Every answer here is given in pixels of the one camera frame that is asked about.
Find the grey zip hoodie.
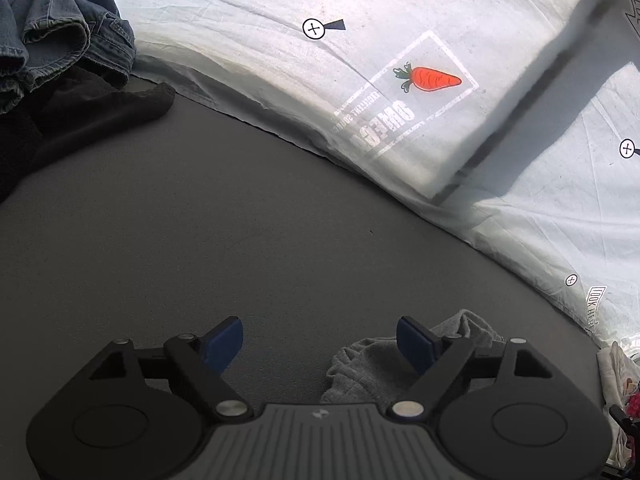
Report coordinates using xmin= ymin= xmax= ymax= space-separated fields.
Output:
xmin=320 ymin=309 xmax=506 ymax=412

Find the cream white folded garment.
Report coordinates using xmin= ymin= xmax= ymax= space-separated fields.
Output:
xmin=597 ymin=341 xmax=639 ymax=469

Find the red folded garment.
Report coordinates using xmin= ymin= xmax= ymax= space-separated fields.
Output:
xmin=625 ymin=392 xmax=640 ymax=419

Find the white printed carrot curtain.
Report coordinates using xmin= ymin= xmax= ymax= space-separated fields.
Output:
xmin=115 ymin=0 xmax=639 ymax=358

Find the black garment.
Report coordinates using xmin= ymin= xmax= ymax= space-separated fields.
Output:
xmin=1 ymin=67 xmax=175 ymax=200

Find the blue denim garment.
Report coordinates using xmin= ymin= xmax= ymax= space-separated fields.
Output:
xmin=1 ymin=0 xmax=136 ymax=114

